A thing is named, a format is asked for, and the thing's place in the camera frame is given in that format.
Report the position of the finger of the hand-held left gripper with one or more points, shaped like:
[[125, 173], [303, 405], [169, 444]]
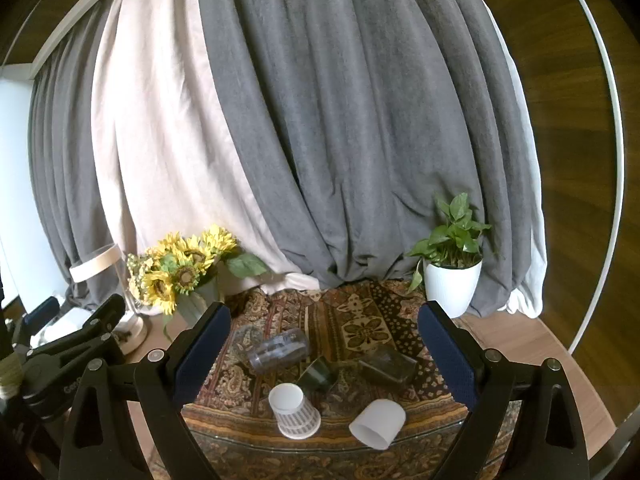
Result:
[[42, 311], [102, 312]]

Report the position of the grey glass vase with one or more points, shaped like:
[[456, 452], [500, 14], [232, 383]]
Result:
[[197, 302]]

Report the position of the plain white cup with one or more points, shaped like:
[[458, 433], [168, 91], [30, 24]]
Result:
[[379, 422]]

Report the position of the sunflower bouquet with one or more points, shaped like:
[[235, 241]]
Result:
[[177, 265]]

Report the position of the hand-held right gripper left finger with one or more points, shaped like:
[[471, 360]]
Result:
[[202, 357]]

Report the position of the clear plastic cup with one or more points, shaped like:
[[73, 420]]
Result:
[[277, 351]]

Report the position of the white panel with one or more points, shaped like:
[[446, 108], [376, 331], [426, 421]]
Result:
[[14, 185]]

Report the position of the beige curtain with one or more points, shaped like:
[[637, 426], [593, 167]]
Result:
[[160, 135]]

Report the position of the green plant in white pot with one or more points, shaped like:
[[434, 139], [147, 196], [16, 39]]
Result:
[[452, 277]]

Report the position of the white patterned paper cup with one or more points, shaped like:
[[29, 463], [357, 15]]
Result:
[[292, 410]]

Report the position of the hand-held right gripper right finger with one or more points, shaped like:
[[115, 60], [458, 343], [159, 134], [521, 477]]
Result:
[[447, 357]]

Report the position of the patterned paisley table cloth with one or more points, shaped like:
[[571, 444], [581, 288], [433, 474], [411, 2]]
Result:
[[345, 320]]

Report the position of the dark square glass cup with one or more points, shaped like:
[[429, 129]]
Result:
[[387, 366]]

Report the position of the narrow grey curtain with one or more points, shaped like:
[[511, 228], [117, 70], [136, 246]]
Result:
[[60, 170]]

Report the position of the white sheer curtain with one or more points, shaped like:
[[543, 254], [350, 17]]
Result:
[[527, 200]]

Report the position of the wide grey curtain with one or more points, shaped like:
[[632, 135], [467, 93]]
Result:
[[360, 125]]

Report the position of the dark green cup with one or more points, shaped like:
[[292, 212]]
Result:
[[318, 373]]

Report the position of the white curtain rail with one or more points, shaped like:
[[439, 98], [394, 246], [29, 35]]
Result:
[[75, 27]]

